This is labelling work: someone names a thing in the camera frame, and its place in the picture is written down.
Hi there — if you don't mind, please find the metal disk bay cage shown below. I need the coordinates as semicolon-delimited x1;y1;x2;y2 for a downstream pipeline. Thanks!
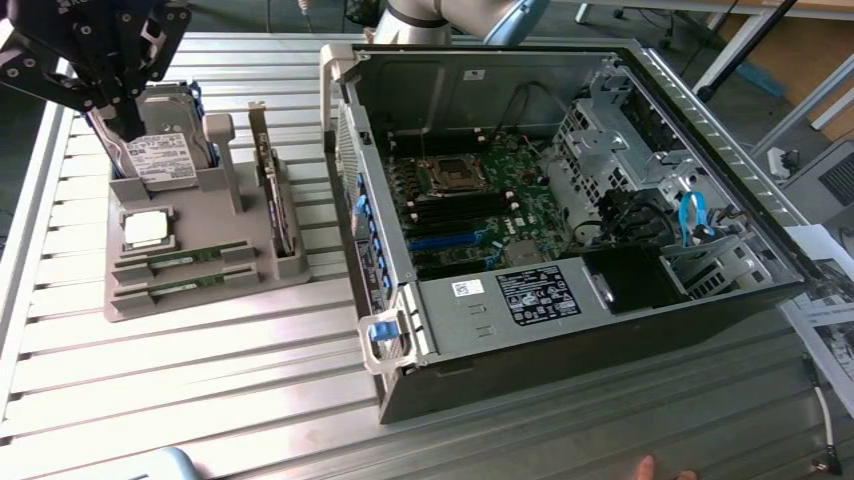
546;96;670;242

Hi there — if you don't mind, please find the black open PC case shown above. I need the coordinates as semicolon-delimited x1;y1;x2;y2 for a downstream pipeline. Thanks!
320;42;833;426

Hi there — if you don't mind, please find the green motherboard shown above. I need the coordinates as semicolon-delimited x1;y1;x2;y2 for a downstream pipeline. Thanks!
386;128;584;282

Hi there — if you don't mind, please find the blank white paper sheet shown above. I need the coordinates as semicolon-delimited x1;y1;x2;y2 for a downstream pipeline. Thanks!
779;224;851;262

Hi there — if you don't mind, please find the silver CPU chip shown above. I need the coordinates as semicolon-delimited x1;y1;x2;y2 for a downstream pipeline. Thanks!
123;212;174;247

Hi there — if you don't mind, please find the black tripod pole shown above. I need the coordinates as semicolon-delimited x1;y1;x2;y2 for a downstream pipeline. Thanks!
693;0;804;102

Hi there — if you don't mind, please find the black plastic shroud box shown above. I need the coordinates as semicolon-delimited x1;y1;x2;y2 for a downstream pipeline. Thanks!
580;244;697;316

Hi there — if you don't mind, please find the blue expansion slot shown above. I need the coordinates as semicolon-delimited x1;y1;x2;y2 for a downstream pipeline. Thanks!
408;230;493;252

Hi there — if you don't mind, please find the grey parts rack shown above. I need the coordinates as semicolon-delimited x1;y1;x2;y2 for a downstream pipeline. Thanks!
103;112;316;324

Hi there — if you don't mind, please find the beige handle with blue latch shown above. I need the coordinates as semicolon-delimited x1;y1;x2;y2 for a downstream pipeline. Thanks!
357;308;421;377

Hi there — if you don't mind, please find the printed paper sheet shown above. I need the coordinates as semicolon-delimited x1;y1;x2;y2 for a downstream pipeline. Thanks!
779;255;854;401

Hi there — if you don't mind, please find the grey power supply unit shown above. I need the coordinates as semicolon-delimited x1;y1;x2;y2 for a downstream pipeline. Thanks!
400;257;617;359

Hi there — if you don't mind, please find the green RAM stick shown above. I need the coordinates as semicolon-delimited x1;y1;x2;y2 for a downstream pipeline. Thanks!
147;247;233;267
150;272;233;297

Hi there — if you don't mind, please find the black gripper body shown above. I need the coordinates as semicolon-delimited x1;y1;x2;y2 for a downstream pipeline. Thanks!
5;0;195;87

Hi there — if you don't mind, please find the white desk frame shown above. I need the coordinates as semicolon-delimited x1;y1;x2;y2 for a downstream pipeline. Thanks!
572;0;854;134

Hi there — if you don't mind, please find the graphics card with metal bracket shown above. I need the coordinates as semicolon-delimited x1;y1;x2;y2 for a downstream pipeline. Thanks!
246;101;304;262

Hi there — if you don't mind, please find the grey computer tower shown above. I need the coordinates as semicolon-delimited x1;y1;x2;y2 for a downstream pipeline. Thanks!
779;138;854;214

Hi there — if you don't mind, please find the silver hard disk drive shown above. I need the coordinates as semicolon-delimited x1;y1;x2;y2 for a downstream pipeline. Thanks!
99;89;210;184

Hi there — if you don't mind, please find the blue disk wire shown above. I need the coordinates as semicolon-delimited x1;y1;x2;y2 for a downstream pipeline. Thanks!
676;189;717;249

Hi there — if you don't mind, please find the white power strip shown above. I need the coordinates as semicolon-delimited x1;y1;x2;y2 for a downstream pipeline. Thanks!
767;146;804;178

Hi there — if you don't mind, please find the white cable with black plug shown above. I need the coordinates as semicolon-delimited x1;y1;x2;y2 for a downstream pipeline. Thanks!
800;352;844;475

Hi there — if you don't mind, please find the long black wire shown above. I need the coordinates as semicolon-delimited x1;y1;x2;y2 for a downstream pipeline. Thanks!
496;79;593;147

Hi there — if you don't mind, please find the CPU socket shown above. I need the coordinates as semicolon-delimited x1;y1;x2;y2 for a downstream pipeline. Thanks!
417;154;488;197

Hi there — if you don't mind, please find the black RAM slot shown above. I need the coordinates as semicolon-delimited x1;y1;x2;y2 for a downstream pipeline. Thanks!
410;192;506;207
412;199;510;214
414;206;513;222
416;213;517;231

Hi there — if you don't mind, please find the person's hand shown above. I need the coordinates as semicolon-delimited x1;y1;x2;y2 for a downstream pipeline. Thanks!
632;453;700;480

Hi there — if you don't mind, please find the light blue rounded object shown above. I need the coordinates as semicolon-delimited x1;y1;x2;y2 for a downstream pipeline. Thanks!
123;446;197;480

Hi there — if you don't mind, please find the black power wire bundle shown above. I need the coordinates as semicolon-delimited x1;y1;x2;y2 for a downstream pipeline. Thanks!
596;188;677;247

